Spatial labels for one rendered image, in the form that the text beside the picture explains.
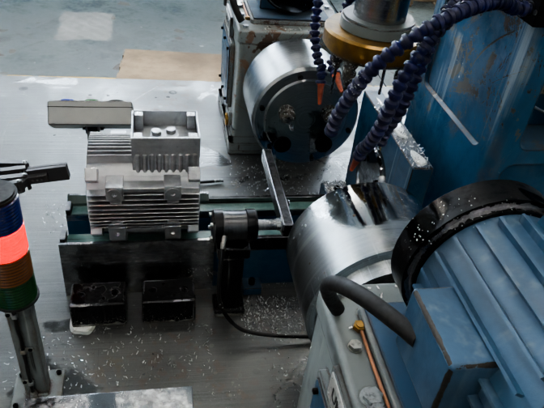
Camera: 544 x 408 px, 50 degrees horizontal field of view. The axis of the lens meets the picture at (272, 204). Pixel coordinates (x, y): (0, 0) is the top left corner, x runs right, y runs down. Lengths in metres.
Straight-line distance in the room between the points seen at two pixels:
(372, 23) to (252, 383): 0.65
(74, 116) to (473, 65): 0.79
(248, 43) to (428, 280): 1.01
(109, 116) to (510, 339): 0.96
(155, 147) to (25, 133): 0.77
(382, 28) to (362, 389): 0.59
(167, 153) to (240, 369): 0.41
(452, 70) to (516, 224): 0.65
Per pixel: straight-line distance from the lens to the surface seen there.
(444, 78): 1.23
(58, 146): 1.68
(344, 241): 0.85
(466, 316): 0.54
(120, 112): 1.28
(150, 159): 1.05
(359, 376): 0.66
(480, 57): 1.12
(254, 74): 1.39
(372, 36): 1.00
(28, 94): 1.97
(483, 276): 0.56
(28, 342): 0.99
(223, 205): 1.25
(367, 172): 1.22
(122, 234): 1.10
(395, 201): 0.91
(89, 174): 1.05
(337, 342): 0.69
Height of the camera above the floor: 1.68
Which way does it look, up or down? 37 degrees down
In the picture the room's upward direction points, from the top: 7 degrees clockwise
